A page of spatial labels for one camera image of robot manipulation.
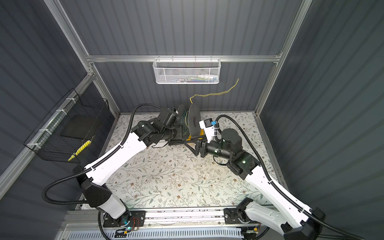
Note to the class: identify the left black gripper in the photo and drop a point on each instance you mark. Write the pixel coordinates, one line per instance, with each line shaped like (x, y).
(179, 128)

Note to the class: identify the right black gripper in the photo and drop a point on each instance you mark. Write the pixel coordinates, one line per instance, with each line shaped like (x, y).
(196, 151)

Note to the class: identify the grey perforated cable spool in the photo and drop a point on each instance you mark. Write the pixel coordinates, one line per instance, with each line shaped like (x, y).
(188, 120)

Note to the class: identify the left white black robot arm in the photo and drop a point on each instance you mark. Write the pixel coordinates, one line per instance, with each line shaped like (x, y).
(92, 178)

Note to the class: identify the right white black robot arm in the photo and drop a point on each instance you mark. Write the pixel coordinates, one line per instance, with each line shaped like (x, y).
(252, 169)

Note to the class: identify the floral table mat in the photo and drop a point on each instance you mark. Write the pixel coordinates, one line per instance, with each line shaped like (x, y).
(172, 177)

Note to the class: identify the yellow black tool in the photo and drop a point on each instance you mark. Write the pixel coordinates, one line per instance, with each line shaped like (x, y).
(80, 149)

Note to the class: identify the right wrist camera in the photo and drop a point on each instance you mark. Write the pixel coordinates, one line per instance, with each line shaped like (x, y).
(209, 128)

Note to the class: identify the white wire mesh basket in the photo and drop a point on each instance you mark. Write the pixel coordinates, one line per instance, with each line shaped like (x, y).
(187, 73)

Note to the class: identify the black wire mesh basket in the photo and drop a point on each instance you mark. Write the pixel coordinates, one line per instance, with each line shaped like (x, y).
(77, 120)

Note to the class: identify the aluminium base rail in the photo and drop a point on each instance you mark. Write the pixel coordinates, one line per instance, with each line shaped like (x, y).
(180, 217)

